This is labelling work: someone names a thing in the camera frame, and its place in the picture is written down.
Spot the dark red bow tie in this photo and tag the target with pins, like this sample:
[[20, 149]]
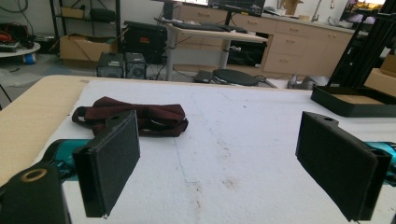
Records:
[[155, 113]]

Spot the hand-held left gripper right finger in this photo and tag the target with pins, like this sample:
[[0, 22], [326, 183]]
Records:
[[337, 169]]

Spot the flat black box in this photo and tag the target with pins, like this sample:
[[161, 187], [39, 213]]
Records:
[[203, 76]]

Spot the black keyboard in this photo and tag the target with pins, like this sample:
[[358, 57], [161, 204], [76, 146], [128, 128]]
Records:
[[199, 26]]

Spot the white table mat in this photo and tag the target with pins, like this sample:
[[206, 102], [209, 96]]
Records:
[[236, 140]]

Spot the black box with fan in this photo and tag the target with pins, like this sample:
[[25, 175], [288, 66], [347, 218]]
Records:
[[136, 67]]

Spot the round black disc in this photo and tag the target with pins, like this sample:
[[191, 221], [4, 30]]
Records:
[[236, 77]]

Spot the beige drawer cabinet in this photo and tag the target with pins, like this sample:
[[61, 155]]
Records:
[[295, 46]]

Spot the metal tap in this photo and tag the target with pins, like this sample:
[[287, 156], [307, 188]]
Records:
[[317, 11]]

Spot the grey floor object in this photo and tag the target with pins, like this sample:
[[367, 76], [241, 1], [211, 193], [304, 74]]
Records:
[[306, 83]]

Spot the open cardboard box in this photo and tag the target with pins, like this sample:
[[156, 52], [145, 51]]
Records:
[[84, 48]]

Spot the black shelf rack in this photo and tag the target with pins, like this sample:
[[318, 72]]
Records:
[[117, 18]]

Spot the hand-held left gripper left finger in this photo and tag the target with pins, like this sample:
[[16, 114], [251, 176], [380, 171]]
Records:
[[107, 168]]

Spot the black stand base tray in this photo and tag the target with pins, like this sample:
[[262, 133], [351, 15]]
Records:
[[336, 105]]

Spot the small black computer box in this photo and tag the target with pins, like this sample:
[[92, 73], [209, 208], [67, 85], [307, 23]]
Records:
[[110, 65]]

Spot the computer monitor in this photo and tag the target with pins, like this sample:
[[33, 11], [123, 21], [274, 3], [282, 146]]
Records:
[[236, 6]]

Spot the round white table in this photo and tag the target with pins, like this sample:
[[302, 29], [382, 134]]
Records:
[[18, 51]]

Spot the light wooden desk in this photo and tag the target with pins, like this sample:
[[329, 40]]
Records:
[[218, 34]]

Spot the black metal stand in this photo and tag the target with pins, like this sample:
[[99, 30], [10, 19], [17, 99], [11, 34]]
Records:
[[361, 53]]

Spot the large black equipment case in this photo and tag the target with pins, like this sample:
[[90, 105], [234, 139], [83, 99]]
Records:
[[144, 40]]

